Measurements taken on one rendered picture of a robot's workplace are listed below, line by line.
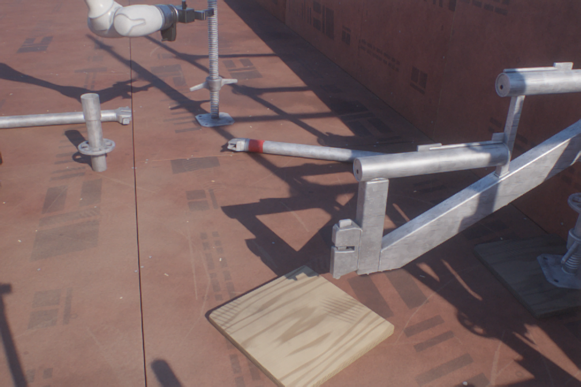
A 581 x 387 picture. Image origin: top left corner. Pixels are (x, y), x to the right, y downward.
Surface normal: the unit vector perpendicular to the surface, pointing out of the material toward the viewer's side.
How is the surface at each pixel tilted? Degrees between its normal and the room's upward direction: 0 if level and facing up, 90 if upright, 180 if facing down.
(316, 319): 0
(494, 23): 90
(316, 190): 0
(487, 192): 90
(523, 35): 90
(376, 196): 90
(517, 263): 0
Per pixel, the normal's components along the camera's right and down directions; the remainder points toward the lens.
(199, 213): 0.05, -0.87
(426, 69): -0.96, 0.10
